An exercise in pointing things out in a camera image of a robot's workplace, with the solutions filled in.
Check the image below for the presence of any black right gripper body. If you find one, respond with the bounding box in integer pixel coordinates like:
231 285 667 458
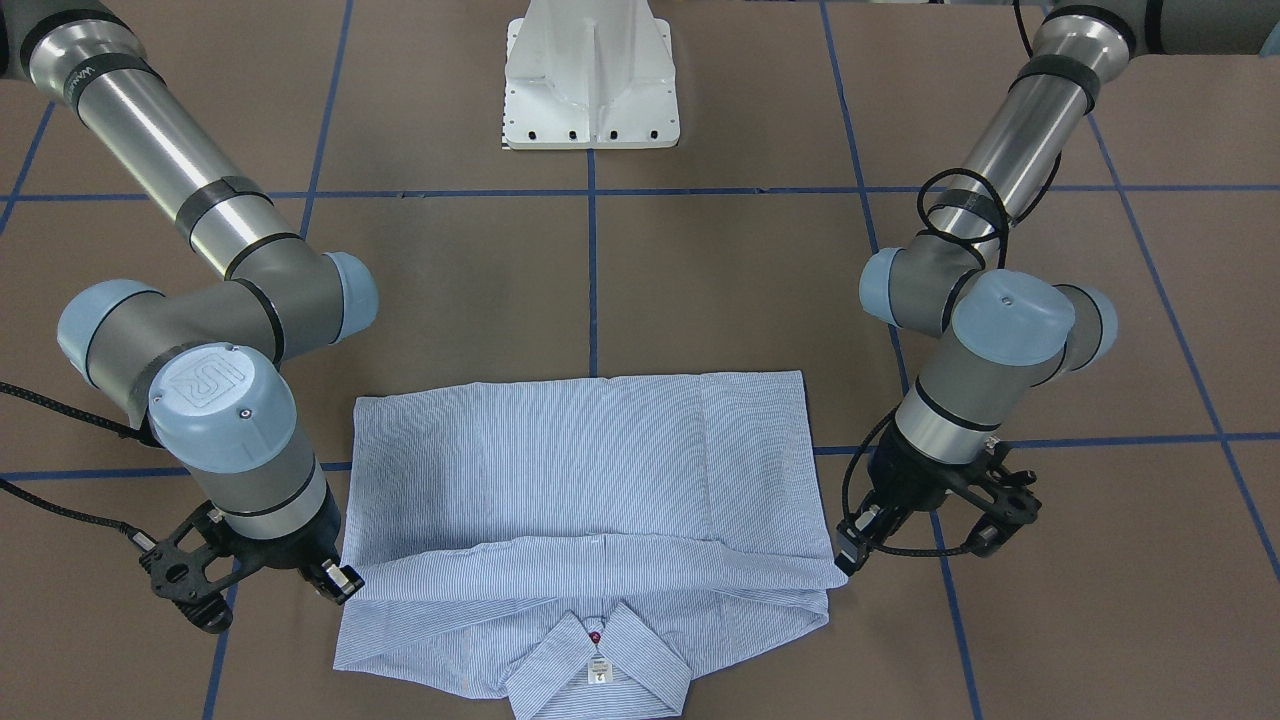
215 489 340 574

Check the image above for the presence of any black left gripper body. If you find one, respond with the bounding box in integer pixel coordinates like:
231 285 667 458
861 430 991 546

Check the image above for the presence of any blue striped button-up shirt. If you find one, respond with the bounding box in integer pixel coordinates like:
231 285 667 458
334 372 846 719

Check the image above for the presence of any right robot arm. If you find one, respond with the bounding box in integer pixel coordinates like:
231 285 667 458
3 1 379 633

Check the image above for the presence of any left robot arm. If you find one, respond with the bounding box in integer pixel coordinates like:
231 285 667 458
835 1 1279 577

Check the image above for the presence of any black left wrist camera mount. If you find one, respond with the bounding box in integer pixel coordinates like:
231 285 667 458
943 438 1042 559

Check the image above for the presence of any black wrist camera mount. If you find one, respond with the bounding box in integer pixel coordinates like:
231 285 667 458
943 438 1042 559
124 502 236 635

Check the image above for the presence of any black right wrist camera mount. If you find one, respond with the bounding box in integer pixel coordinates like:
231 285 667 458
124 502 236 635

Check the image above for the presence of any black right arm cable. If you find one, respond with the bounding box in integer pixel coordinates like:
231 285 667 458
0 380 166 556

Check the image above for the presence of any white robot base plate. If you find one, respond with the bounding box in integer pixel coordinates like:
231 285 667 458
500 1 681 150

